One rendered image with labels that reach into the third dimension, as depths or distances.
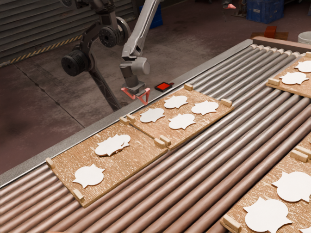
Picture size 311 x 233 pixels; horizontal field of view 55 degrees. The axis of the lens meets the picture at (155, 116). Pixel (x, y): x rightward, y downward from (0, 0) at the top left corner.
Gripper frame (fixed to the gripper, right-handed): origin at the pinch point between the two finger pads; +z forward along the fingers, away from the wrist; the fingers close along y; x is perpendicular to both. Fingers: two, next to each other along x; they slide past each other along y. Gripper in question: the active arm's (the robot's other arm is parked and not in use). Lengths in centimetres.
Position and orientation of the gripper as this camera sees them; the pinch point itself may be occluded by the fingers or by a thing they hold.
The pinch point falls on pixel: (139, 100)
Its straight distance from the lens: 139.5
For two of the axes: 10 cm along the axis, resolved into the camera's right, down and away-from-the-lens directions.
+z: 2.8, 7.6, 5.9
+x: -7.2, 5.7, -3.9
